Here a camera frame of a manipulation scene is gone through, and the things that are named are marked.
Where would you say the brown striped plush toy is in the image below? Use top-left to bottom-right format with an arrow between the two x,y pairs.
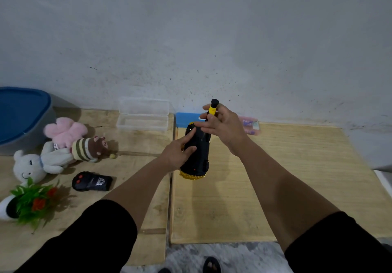
71,135 -> 117,163

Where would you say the pink plastic box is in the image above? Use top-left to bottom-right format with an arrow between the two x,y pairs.
238,116 -> 261,136

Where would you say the pink plush toy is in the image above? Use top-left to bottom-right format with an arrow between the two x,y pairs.
43,117 -> 89,150

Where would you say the person's left forearm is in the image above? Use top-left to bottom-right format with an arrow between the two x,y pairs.
102,156 -> 174,232

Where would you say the white plush rabbit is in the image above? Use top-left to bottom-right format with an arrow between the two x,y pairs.
13,141 -> 76,185

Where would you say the clear plastic box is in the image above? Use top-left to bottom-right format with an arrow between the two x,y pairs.
116,97 -> 170,132

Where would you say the artificial plant in white pot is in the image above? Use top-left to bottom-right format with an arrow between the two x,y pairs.
0,177 -> 59,231

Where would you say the blue plastic box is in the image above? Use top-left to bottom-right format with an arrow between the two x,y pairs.
175,112 -> 206,128

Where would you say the person's right black sandal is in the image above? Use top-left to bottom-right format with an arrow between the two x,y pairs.
203,256 -> 222,273

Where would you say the person's left hand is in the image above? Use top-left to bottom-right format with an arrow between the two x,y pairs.
159,128 -> 198,172

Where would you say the person's right hand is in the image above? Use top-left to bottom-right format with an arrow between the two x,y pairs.
193,103 -> 249,157

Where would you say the black remote controller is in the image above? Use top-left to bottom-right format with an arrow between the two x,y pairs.
72,171 -> 113,192

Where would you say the person's black right sleeve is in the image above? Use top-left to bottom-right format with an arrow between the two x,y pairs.
284,211 -> 392,273

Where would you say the grey bin with blue lid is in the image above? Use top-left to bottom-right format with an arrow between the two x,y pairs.
0,86 -> 57,156

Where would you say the person's black sleeve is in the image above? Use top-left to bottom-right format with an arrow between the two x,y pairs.
284,211 -> 392,273
13,199 -> 138,273

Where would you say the person's black left sleeve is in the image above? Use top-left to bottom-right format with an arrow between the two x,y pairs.
13,199 -> 138,273

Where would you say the yellow black screwdriver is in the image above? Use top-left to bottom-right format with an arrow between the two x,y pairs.
205,99 -> 220,122

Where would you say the person's right forearm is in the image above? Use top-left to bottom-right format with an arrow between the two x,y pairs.
234,138 -> 341,252

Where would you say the gold toy car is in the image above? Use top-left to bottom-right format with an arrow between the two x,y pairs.
179,122 -> 212,181

